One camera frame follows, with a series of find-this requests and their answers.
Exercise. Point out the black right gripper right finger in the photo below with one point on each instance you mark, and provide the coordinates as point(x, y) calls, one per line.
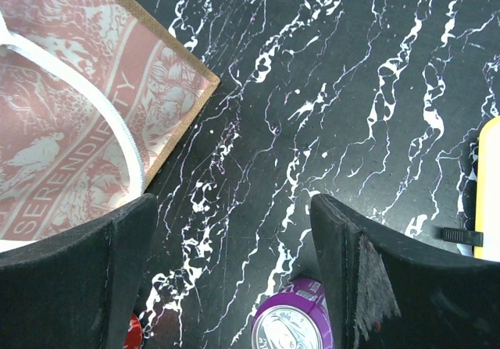
point(387, 290)

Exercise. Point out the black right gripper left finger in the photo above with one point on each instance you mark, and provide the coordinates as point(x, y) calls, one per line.
point(78, 288)

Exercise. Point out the purple Fanta can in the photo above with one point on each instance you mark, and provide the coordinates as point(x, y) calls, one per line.
point(296, 317)

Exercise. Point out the brown canvas tote bag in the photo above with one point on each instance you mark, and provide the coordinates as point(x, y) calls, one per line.
point(95, 94)

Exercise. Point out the red cola can centre right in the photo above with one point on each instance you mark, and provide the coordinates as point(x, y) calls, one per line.
point(134, 337)

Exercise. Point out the yellow framed whiteboard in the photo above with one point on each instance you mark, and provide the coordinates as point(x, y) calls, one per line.
point(484, 238)

